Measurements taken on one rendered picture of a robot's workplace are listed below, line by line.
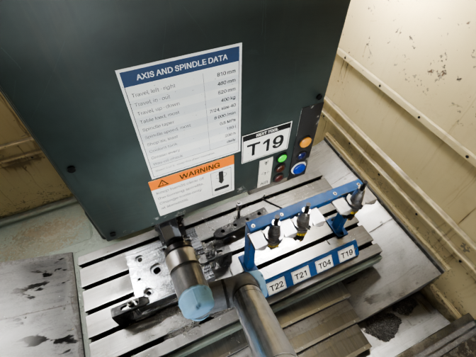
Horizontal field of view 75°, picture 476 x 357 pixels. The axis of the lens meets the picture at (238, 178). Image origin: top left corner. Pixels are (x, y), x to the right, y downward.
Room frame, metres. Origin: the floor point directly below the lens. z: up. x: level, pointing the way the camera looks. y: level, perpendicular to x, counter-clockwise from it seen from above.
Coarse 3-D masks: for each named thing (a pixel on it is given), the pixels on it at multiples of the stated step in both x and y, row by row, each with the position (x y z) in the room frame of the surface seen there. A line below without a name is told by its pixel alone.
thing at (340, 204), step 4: (332, 200) 0.63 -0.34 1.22; (336, 200) 0.63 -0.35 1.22; (340, 200) 0.63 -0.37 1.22; (344, 200) 0.63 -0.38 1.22; (332, 204) 0.62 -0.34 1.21; (336, 204) 0.62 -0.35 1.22; (340, 204) 0.62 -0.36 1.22; (344, 204) 0.62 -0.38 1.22; (336, 208) 0.60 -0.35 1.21; (340, 208) 0.60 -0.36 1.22; (344, 208) 0.60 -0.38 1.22; (348, 208) 0.60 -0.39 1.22; (340, 212) 0.58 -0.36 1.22; (344, 212) 0.58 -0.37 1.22; (348, 212) 0.58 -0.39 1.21
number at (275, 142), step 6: (282, 132) 0.42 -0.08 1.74; (264, 138) 0.40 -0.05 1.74; (270, 138) 0.41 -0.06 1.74; (276, 138) 0.41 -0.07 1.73; (282, 138) 0.42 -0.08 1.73; (264, 144) 0.40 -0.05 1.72; (270, 144) 0.41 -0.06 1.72; (276, 144) 0.41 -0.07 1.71; (282, 144) 0.42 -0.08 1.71; (264, 150) 0.40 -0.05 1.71; (270, 150) 0.41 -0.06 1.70
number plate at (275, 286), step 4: (276, 280) 0.44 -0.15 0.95; (280, 280) 0.44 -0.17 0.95; (284, 280) 0.44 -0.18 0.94; (268, 284) 0.42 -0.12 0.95; (272, 284) 0.42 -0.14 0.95; (276, 284) 0.43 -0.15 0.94; (280, 284) 0.43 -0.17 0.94; (284, 284) 0.43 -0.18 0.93; (268, 288) 0.41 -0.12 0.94; (272, 288) 0.41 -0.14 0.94; (276, 288) 0.41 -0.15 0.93; (280, 288) 0.42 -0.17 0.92; (284, 288) 0.42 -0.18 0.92; (268, 292) 0.40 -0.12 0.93; (272, 292) 0.40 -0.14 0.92; (276, 292) 0.40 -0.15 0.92
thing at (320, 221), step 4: (312, 208) 0.60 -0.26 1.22; (316, 208) 0.60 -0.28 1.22; (312, 212) 0.58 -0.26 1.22; (316, 212) 0.58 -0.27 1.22; (320, 212) 0.58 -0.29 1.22; (312, 216) 0.56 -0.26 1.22; (316, 216) 0.56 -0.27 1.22; (320, 216) 0.56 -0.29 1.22; (312, 220) 0.55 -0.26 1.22; (316, 220) 0.55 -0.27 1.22; (320, 220) 0.55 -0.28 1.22; (324, 220) 0.55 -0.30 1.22; (312, 224) 0.53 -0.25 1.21; (316, 224) 0.53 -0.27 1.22; (320, 224) 0.53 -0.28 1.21
